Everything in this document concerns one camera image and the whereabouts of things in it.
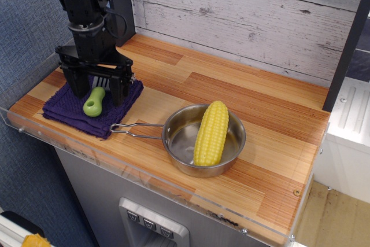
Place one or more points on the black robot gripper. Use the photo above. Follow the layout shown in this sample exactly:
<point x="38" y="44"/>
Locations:
<point x="94" y="54"/>

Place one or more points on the grey spatula with green handle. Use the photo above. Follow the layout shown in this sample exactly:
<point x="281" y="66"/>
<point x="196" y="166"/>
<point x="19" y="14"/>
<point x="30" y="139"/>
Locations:
<point x="93" y="105"/>

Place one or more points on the stainless steel pot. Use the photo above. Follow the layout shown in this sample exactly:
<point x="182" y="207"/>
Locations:
<point x="179" y="134"/>

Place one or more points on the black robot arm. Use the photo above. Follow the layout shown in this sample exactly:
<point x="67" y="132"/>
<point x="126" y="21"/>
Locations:
<point x="91" y="12"/>

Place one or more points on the purple folded cloth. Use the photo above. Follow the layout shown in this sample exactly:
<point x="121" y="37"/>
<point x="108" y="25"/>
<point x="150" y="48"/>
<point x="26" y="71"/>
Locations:
<point x="66" y="108"/>

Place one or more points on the grey toy fridge cabinet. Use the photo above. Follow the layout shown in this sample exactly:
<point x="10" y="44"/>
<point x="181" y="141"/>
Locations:
<point x="99" y="191"/>

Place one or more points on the clear acrylic edge guard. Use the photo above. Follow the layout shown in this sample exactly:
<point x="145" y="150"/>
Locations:
<point x="262" y="193"/>

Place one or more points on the yellow toy corn cob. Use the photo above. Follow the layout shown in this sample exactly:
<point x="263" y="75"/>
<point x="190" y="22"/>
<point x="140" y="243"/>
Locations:
<point x="210" y="141"/>

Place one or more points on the silver dispenser button panel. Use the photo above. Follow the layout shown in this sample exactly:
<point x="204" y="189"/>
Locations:
<point x="145" y="227"/>

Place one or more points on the yellow object bottom corner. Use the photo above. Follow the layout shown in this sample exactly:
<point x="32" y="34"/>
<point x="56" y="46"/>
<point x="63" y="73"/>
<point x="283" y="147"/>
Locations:
<point x="35" y="240"/>

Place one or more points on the white ribbed side surface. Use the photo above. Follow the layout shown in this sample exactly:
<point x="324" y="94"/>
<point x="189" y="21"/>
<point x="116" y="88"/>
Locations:
<point x="350" y="115"/>

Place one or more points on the dark left upright post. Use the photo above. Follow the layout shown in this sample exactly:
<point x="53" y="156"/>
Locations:
<point x="125" y="28"/>

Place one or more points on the dark upright post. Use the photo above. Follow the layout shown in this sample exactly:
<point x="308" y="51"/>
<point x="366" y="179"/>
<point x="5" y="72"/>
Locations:
<point x="346" y="56"/>
<point x="125" y="28"/>

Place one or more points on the dark right upright post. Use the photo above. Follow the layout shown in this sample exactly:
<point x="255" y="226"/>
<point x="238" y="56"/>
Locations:
<point x="346" y="56"/>

